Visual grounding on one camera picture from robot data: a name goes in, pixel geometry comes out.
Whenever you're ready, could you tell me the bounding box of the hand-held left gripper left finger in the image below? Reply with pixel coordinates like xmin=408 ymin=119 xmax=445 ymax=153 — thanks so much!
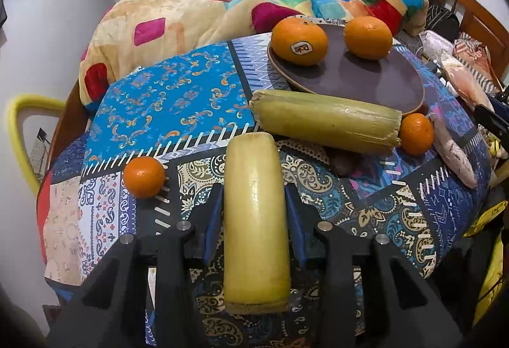
xmin=45 ymin=185 xmax=224 ymax=348

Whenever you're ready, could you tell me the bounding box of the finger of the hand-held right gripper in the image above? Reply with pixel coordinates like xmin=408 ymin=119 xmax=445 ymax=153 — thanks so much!
xmin=473 ymin=91 xmax=509 ymax=134

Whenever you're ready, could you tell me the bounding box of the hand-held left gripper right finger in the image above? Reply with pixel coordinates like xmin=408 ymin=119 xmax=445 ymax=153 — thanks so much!
xmin=284 ymin=183 xmax=464 ymax=348

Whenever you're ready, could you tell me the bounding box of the pale yellow sugarcane piece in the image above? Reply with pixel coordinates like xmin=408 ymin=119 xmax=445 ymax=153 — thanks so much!
xmin=223 ymin=132 xmax=292 ymax=314

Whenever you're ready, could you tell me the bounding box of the pink cloth pile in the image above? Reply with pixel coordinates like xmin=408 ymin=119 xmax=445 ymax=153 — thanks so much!
xmin=421 ymin=30 xmax=502 ymax=110

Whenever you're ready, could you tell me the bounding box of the pale pink oblong item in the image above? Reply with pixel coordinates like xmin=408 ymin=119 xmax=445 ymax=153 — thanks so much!
xmin=430 ymin=113 xmax=478 ymax=189

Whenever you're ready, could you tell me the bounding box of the small orange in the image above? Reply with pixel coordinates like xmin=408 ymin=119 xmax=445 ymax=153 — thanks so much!
xmin=123 ymin=157 xmax=166 ymax=199
xmin=399 ymin=113 xmax=434 ymax=156

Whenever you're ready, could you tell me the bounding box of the black bag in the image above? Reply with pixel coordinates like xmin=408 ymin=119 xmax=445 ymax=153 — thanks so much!
xmin=427 ymin=5 xmax=460 ymax=40

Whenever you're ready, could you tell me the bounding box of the yellow-green sugarcane piece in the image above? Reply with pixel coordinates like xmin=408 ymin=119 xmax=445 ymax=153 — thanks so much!
xmin=249 ymin=90 xmax=402 ymax=153

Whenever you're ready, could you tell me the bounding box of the blue patchwork tablecloth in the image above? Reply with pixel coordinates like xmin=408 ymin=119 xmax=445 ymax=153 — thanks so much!
xmin=38 ymin=30 xmax=494 ymax=348

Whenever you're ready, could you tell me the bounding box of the yellow plastic bag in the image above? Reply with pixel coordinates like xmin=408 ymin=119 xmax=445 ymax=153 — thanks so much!
xmin=464 ymin=200 xmax=509 ymax=319

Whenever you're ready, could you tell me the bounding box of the round brown tray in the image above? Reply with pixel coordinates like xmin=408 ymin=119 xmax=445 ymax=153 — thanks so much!
xmin=267 ymin=24 xmax=425 ymax=118

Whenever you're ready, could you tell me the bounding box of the large plain orange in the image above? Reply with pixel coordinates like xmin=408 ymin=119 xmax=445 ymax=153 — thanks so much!
xmin=344 ymin=16 xmax=394 ymax=60

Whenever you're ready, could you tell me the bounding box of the brown wooden footboard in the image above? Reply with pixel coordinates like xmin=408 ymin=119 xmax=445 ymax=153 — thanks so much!
xmin=45 ymin=78 xmax=90 ymax=174

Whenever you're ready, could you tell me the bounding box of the large orange with sticker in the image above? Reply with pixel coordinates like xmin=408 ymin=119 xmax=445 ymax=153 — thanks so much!
xmin=271 ymin=17 xmax=329 ymax=67

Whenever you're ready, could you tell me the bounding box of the colourful patterned blanket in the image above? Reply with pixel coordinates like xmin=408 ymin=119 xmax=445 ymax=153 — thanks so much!
xmin=78 ymin=0 xmax=430 ymax=107

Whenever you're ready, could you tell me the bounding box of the yellow frame chair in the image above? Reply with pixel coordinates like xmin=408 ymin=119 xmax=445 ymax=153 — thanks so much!
xmin=6 ymin=93 xmax=66 ymax=195

